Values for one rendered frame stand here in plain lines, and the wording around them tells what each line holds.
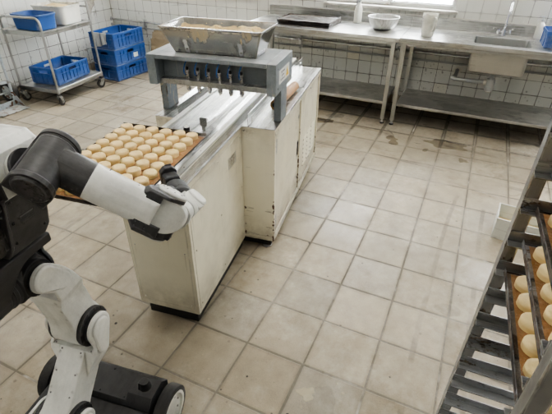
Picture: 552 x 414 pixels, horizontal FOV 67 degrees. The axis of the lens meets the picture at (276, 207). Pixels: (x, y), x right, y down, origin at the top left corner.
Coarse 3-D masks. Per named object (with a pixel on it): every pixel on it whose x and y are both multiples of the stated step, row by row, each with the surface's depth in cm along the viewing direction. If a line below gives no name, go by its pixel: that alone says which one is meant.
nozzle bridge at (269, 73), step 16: (160, 48) 230; (272, 48) 233; (160, 64) 228; (176, 64) 229; (192, 64) 226; (208, 64) 224; (224, 64) 212; (240, 64) 210; (256, 64) 208; (272, 64) 206; (288, 64) 228; (160, 80) 231; (176, 80) 229; (192, 80) 226; (224, 80) 226; (256, 80) 221; (272, 80) 210; (288, 80) 234; (176, 96) 253; (272, 96) 214
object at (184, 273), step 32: (192, 128) 224; (224, 160) 212; (224, 192) 219; (128, 224) 193; (192, 224) 187; (224, 224) 227; (160, 256) 199; (192, 256) 193; (224, 256) 236; (160, 288) 212; (192, 288) 205
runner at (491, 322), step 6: (480, 312) 112; (480, 318) 113; (486, 318) 112; (492, 318) 112; (498, 318) 111; (504, 318) 110; (480, 324) 112; (486, 324) 112; (492, 324) 112; (498, 324) 112; (504, 324) 111; (492, 330) 110; (498, 330) 110; (504, 330) 110
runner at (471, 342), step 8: (472, 336) 117; (480, 336) 116; (472, 344) 117; (480, 344) 117; (488, 344) 116; (496, 344) 115; (504, 344) 114; (488, 352) 115; (496, 352) 115; (504, 352) 115
